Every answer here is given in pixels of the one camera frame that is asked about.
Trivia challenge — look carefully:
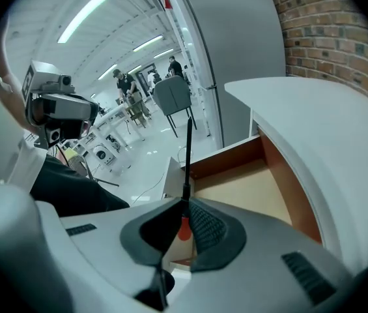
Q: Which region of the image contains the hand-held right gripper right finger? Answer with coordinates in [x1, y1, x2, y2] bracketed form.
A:
[188, 197, 247, 273]

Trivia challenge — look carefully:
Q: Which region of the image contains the black wicker chair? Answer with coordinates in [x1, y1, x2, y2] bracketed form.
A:
[68, 151, 120, 188]

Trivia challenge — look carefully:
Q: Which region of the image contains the dark red cylindrical object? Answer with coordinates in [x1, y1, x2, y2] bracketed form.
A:
[176, 115, 195, 241]

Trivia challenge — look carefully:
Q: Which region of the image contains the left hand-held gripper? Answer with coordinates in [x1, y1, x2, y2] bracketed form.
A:
[21, 59, 99, 150]

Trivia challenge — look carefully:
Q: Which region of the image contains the white table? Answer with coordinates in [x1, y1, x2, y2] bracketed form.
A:
[94, 104, 147, 147]

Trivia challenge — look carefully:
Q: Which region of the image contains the grey upholstered chair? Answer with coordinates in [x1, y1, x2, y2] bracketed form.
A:
[153, 74, 198, 139]

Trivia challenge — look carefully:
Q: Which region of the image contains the wooden drawer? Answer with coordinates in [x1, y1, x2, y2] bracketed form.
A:
[163, 133, 324, 267]

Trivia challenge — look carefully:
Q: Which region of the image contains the grey refrigerator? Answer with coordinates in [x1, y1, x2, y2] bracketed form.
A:
[173, 0, 286, 150]

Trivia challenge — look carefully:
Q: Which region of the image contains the white printed t-shirt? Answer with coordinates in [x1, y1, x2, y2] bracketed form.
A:
[0, 44, 48, 190]

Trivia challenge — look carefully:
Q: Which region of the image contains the person's left forearm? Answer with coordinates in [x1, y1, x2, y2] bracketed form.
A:
[0, 27, 38, 134]

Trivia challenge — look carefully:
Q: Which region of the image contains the white desk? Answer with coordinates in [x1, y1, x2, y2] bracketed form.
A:
[223, 76, 368, 275]

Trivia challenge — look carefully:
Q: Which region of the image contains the long ceiling lamp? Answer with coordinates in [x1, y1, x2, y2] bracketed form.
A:
[98, 64, 119, 81]
[132, 35, 165, 53]
[56, 0, 115, 44]

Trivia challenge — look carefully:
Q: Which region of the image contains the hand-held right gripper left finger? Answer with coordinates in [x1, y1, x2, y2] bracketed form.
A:
[119, 197, 188, 267]

